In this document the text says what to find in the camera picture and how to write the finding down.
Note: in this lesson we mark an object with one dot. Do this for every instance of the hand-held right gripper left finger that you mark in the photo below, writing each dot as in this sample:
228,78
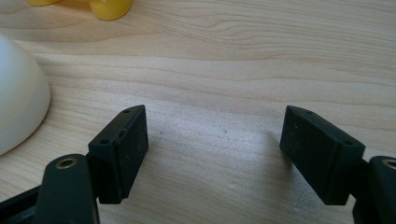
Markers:
120,155

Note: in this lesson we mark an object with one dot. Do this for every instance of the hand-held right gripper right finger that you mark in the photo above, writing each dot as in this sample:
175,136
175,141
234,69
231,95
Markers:
320,152

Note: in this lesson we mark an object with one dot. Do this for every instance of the white bowl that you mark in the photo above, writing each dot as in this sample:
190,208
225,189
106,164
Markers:
18,99

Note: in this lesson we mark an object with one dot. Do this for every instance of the yellow toy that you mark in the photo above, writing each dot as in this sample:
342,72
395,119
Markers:
106,7

